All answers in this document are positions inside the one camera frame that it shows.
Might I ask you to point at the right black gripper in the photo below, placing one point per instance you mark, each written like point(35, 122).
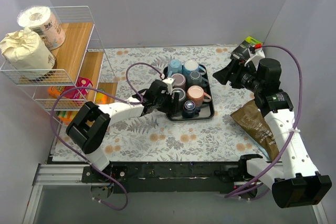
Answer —
point(233, 71)

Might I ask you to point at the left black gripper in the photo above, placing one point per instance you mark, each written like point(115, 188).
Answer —
point(169, 99)

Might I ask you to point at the dark grey mug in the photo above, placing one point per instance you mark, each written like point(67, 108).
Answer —
point(180, 94)

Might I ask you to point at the purple mug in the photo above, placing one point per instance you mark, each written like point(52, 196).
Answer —
point(179, 81)

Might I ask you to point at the small dark blue mug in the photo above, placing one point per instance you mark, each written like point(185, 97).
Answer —
point(190, 110)

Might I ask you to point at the pink mug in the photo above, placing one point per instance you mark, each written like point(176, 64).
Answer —
point(198, 95)

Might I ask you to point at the light blue faceted mug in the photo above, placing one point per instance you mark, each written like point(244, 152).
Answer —
point(175, 66)

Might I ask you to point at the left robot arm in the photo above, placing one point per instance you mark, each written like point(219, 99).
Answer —
point(89, 126)

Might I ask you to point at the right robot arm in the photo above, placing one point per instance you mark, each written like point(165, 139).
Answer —
point(292, 177)

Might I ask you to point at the grey-blue faceted mug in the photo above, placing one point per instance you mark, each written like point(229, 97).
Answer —
point(196, 79)

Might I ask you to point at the blue mug white base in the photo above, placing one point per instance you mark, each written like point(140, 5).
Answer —
point(192, 65)

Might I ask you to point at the black green box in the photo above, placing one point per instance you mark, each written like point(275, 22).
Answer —
point(241, 52)

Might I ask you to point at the black rectangular tray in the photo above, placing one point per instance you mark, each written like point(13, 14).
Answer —
point(207, 108)

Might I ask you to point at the floral table mat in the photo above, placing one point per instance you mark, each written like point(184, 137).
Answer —
point(154, 137)

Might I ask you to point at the brown coffee bag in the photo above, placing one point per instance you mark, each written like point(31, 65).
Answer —
point(250, 119)

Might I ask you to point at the yellow orange snack bag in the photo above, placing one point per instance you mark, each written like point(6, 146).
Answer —
point(101, 98)

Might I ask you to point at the pink snack box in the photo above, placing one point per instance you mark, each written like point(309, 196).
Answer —
point(83, 83)

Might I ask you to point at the colourful sponge pack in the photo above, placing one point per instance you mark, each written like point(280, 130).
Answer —
point(66, 116)

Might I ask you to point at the orange snack packet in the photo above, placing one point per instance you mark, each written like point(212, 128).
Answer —
point(56, 91)

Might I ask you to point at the white toilet paper roll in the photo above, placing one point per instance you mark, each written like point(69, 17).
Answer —
point(43, 21)

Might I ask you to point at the cream wrapped paper roll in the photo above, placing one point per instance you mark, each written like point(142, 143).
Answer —
point(26, 51)

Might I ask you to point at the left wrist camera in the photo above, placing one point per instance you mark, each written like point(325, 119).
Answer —
point(170, 83)

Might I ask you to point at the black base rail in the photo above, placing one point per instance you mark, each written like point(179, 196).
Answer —
point(141, 177)

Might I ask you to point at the white wire shelf rack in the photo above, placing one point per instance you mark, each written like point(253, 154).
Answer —
point(81, 55)

